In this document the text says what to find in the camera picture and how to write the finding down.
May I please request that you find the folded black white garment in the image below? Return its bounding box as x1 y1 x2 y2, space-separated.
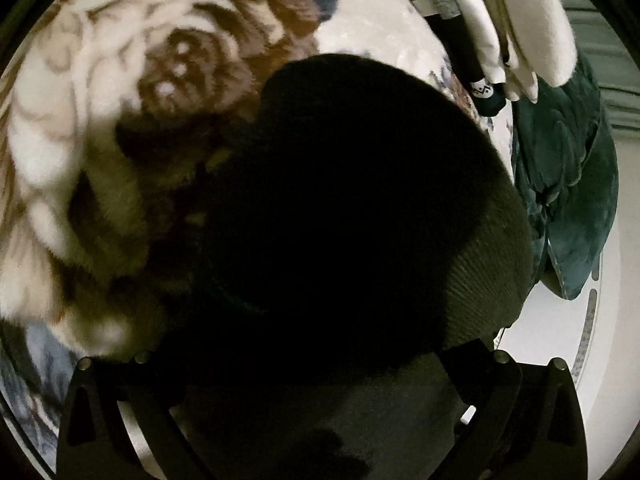
409 0 506 117

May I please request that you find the dark striped long-sleeve sweater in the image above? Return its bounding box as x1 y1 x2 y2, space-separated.
117 54 532 479

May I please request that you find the white bed headboard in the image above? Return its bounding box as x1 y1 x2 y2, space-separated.
499 136 639 479

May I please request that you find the dark green plush blanket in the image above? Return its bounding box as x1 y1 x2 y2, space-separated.
512 53 618 300

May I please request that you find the floral bed blanket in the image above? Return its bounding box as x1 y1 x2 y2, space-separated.
1 0 513 478

